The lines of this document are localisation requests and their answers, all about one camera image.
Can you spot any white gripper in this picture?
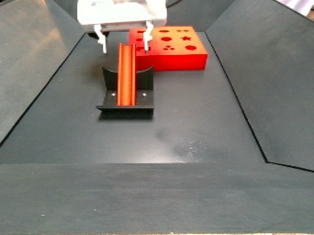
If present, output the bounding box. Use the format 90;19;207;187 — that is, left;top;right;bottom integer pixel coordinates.
78;0;167;54

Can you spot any red shape sorter block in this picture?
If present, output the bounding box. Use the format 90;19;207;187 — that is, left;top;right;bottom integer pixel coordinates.
128;26;209;71

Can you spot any black curved fixture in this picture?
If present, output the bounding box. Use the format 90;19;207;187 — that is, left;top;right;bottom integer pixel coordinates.
98;68;155;119

